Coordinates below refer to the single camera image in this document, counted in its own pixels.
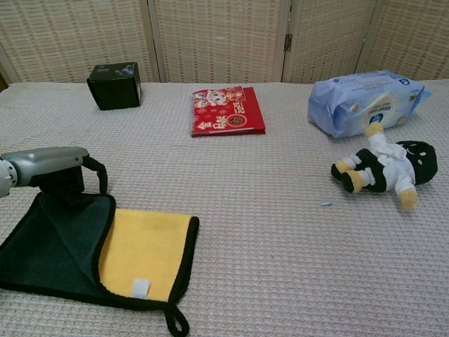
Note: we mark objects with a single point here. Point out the black white plush doll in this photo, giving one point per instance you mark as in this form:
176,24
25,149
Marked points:
389,168

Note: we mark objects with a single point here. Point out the red spiral calendar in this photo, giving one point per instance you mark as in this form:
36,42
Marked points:
228,116

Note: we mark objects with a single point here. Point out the beige woven tablecloth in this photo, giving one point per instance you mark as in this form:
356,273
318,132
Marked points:
280,252

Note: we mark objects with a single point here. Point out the brass screen hinge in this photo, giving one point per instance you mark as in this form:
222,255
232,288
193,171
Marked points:
288,43

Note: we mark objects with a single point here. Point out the small blue paper scrap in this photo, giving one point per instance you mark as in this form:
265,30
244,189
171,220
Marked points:
327,204

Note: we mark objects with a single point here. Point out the black cardboard box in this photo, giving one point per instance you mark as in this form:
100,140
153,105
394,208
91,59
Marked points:
114,91

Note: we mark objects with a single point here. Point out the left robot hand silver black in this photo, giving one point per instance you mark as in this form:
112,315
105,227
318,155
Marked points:
52,163

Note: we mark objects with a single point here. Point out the blue tissue pack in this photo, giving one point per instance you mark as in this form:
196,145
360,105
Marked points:
350,98

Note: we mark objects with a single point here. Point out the woven folding screen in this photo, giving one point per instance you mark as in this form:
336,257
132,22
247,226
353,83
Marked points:
217,38

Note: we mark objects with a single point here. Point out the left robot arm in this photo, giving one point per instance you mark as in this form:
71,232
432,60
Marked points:
5,179

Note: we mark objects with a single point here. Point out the grey yellow towel black trim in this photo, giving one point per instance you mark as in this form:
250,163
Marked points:
140,245

